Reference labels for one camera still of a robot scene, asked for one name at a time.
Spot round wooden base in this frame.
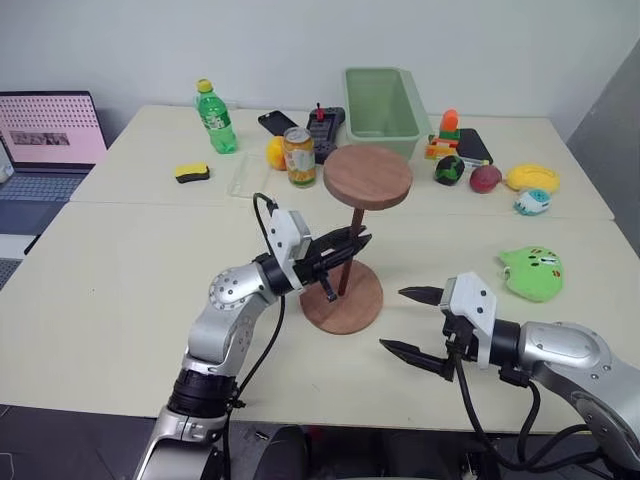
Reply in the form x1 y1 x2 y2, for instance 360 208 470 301
298 258 385 335

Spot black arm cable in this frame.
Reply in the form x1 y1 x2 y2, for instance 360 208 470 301
225 192 289 480
447 344 609 480

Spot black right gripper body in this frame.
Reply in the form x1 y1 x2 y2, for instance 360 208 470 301
441 308 477 362

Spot green plastic bin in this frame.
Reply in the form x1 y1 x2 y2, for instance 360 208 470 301
342 67 434 162

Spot wooden pole with round top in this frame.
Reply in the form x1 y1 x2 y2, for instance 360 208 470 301
322 144 415 297

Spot green soda bottle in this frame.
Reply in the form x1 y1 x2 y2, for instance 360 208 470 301
193 78 239 155

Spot clear plastic tray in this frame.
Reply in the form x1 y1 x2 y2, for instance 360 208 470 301
227 151 291 199

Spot dark rounded shape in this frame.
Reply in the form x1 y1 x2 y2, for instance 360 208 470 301
259 424 312 480

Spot yellow plush banana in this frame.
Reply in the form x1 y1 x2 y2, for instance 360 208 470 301
503 164 561 194

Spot yellow toy fruit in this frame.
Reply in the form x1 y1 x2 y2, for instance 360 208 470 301
264 135 289 172

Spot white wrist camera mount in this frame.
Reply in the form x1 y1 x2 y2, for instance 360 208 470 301
266 209 314 294
438 272 499 371

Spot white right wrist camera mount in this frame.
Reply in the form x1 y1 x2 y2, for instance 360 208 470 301
438 272 499 371

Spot orange drink can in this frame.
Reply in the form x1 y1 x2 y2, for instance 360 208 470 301
282 126 318 189

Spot green plush toy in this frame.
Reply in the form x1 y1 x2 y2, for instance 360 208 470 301
497 244 566 304

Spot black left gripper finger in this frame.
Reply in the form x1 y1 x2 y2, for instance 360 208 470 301
318 233 374 270
318 225 370 250

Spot red toy fruit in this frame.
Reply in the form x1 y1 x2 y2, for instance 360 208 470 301
468 164 503 195

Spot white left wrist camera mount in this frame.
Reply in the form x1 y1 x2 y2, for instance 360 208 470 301
266 209 314 294

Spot yellow and black sponge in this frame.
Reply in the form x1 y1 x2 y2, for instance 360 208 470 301
173 161 213 185

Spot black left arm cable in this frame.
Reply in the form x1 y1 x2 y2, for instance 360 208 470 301
225 192 289 480

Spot colourful toy block tower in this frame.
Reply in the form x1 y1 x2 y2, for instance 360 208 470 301
424 108 462 161

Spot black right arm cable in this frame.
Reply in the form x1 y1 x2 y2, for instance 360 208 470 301
447 344 609 480

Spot open grey laptop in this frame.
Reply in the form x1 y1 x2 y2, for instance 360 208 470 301
0 90 109 236

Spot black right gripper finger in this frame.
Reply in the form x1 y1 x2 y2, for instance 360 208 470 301
397 285 447 308
378 338 457 383

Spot green and black ball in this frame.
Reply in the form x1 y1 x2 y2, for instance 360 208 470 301
433 154 466 188

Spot black smartphone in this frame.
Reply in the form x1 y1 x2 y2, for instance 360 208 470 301
257 110 300 137

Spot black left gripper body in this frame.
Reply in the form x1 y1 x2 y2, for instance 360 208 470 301
293 238 338 303

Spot black remote controller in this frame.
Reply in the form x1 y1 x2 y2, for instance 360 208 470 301
304 103 349 165

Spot white and teal toy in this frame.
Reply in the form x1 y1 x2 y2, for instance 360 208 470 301
513 187 554 217

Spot grey keyboard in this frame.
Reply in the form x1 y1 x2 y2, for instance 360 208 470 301
0 257 24 291

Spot black tablet with yellow edge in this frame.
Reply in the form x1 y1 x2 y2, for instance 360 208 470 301
455 127 495 168

